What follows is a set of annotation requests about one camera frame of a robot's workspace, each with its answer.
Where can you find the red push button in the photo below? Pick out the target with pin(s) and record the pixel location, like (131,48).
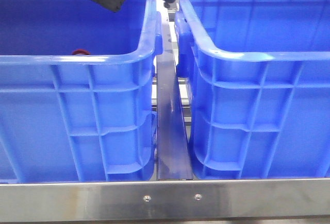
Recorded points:
(81,52)

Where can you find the large blue crate left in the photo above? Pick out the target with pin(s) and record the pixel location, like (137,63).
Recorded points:
(77,118)

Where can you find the large blue crate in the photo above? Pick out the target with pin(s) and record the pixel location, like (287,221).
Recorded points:
(258,84)
(77,118)

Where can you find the large blue crate right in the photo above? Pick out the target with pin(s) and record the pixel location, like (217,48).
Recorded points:
(258,84)

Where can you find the dark steel divider bar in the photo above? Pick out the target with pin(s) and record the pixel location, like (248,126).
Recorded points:
(173,160)

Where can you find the steel front rail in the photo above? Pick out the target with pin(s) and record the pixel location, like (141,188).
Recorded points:
(222,199)

